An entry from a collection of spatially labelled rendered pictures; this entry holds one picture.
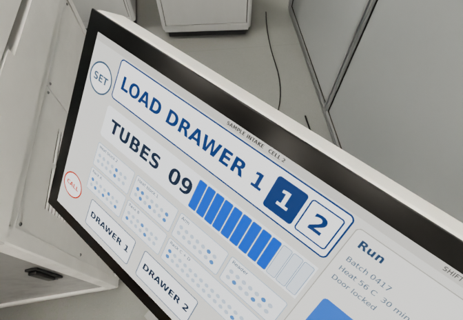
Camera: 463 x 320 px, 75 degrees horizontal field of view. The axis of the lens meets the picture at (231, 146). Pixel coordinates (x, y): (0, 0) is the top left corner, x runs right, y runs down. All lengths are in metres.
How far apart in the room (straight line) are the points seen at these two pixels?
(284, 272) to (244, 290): 0.05
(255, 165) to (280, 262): 0.10
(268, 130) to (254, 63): 1.81
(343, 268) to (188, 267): 0.18
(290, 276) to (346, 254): 0.06
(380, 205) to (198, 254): 0.20
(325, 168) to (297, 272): 0.11
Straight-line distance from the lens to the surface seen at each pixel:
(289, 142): 0.27
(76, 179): 0.49
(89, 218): 0.49
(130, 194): 0.41
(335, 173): 0.27
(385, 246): 0.28
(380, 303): 0.31
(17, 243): 0.83
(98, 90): 0.42
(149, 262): 0.42
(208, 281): 0.37
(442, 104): 1.08
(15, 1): 1.01
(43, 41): 1.07
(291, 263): 0.31
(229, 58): 2.11
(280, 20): 2.46
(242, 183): 0.30
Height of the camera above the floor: 1.42
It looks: 58 degrees down
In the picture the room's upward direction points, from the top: straight up
